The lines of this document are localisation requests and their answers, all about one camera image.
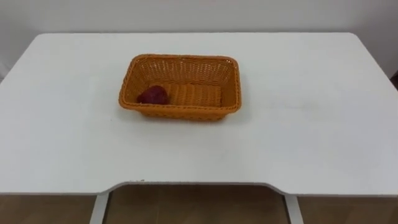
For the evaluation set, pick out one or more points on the dark red fruit soft toy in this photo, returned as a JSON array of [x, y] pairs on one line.
[[153, 95]]

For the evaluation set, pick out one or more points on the orange woven basket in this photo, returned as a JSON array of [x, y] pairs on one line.
[[199, 93]]

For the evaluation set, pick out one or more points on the white desk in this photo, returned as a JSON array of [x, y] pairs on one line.
[[62, 124]]

